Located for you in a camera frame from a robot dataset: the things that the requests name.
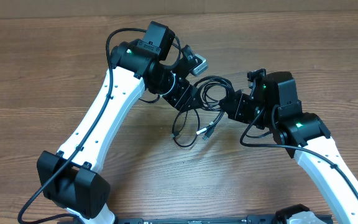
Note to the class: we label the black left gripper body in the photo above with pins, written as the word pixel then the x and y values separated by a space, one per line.
pixel 187 97

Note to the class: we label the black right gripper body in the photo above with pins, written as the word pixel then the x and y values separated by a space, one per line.
pixel 234 106

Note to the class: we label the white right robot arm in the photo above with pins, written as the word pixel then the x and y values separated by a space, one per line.
pixel 273 104

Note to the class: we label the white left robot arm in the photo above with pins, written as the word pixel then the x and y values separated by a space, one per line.
pixel 157 63

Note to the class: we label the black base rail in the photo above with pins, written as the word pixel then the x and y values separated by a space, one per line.
pixel 250 219

